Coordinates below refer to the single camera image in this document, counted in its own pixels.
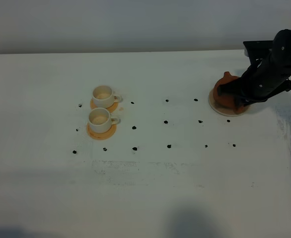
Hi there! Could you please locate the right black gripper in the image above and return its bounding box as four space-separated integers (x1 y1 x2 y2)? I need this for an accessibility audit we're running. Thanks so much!
217 54 291 111

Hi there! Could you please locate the brown clay teapot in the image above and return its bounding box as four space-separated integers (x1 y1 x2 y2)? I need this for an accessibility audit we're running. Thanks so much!
213 71 241 113

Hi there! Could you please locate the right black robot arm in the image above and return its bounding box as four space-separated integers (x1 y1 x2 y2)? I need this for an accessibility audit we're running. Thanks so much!
213 29 291 114

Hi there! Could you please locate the cream teapot coaster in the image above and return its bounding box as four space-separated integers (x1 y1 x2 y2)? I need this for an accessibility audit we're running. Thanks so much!
208 90 250 117

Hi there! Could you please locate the rear orange coaster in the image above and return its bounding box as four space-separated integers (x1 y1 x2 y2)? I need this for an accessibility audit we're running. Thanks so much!
90 99 118 113

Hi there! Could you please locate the orange coaster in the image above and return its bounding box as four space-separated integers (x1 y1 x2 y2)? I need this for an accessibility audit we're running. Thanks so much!
86 123 117 140
90 99 118 113

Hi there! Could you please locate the rear white teacup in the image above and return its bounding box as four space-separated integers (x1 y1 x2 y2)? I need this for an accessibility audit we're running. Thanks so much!
92 85 122 108

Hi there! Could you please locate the white teacup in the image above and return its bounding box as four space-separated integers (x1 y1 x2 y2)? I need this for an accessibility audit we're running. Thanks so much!
92 85 122 108
88 108 120 133

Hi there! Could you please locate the front orange coaster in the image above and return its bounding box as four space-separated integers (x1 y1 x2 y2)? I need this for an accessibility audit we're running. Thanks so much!
86 123 117 140

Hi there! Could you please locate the front white teacup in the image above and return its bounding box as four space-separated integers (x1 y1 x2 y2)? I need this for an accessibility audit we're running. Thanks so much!
88 108 120 133

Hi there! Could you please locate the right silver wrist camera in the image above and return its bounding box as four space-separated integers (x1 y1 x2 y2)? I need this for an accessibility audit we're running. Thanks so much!
243 41 273 64

